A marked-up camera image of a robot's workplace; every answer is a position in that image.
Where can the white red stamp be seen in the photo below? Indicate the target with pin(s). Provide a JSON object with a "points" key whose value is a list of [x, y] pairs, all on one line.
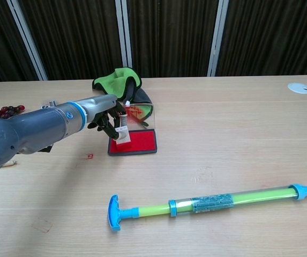
{"points": [[123, 132]]}

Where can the small red plastic piece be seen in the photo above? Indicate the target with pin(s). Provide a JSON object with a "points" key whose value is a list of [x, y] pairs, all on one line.
{"points": [[90, 155]]}

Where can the blue green water pump toy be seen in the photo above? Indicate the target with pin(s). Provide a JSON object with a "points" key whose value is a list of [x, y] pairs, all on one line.
{"points": [[209, 204]]}

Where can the grey black left robot hand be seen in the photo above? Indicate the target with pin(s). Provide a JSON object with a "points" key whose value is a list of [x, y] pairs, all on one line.
{"points": [[97, 109]]}

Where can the red ink pad clear lid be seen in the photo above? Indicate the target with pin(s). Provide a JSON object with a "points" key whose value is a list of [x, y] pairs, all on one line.
{"points": [[142, 142]]}

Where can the white metal partition post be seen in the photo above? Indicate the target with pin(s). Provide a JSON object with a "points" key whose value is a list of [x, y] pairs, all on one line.
{"points": [[217, 40], [28, 40], [123, 34]]}

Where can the dark red grape bunch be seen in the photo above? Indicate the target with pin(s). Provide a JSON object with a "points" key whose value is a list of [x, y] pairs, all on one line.
{"points": [[8, 109]]}

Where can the green and grey microfiber cloth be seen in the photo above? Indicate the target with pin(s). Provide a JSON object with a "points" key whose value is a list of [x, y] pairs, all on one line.
{"points": [[113, 81]]}

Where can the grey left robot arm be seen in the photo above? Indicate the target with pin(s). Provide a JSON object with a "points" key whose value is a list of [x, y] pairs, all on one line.
{"points": [[30, 131]]}

